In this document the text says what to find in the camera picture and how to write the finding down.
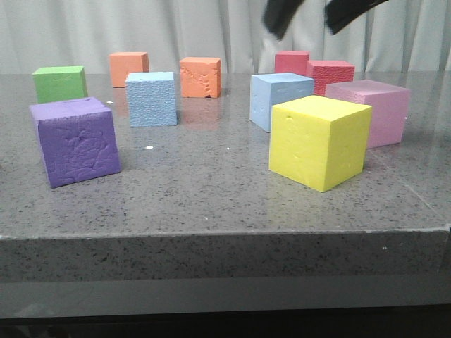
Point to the orange smooth foam cube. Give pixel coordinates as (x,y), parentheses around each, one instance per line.
(123,63)

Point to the light blue textured foam cube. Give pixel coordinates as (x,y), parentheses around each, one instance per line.
(151,99)

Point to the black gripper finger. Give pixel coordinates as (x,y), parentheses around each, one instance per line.
(278,15)
(340,13)

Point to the green foam cube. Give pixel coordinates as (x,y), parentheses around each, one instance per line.
(60,83)

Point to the red smooth foam cube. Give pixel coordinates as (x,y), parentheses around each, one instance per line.
(291,62)

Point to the grey curtain backdrop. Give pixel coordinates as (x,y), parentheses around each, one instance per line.
(395,36)

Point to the pink foam cube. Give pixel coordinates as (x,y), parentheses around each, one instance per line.
(390,105)

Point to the orange chipped foam cube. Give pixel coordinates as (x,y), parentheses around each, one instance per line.
(200,77)

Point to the red textured foam cube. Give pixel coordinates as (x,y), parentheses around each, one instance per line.
(328,72)

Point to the light blue smooth foam cube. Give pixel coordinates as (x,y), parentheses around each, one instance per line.
(270,89)

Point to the yellow foam cube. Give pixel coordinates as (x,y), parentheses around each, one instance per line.
(318,141)

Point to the purple foam cube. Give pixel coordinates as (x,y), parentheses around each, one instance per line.
(77,140)

